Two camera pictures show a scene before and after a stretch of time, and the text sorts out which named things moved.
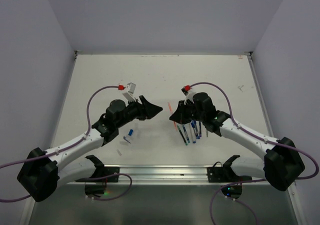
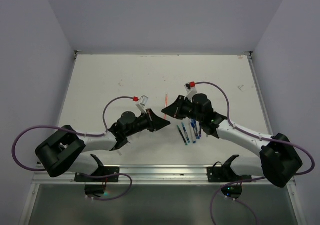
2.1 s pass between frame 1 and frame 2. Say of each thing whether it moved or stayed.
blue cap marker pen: stayed
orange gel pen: moved
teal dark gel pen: stayed
